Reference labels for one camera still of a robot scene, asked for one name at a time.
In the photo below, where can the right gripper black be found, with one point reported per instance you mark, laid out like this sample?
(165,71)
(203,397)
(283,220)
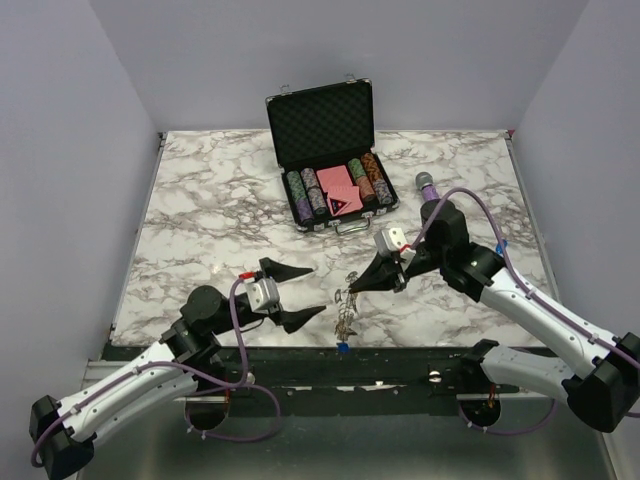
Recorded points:
(382,274)

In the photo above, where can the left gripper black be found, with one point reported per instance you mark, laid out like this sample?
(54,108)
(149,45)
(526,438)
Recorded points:
(293,320)

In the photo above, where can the silver disc keyring holder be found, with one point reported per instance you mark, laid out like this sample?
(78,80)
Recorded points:
(346,302)

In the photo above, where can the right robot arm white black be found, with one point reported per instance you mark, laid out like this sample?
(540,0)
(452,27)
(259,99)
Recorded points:
(593,371)

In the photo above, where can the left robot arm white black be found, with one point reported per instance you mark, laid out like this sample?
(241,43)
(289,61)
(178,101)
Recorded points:
(204,345)

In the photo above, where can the pink playing card deck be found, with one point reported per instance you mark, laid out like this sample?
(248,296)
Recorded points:
(342,194)

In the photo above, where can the purple glitter toy microphone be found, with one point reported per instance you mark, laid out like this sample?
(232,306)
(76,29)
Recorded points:
(425,184)

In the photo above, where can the black poker chip case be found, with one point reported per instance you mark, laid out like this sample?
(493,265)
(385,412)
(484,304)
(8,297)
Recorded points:
(325,127)

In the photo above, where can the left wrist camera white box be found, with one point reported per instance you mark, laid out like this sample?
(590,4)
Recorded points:
(262,292)

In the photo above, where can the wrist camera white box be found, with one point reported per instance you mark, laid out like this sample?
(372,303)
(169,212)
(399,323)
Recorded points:
(262,292)
(392,243)

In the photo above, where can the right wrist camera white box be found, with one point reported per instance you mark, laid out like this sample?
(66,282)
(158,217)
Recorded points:
(392,243)

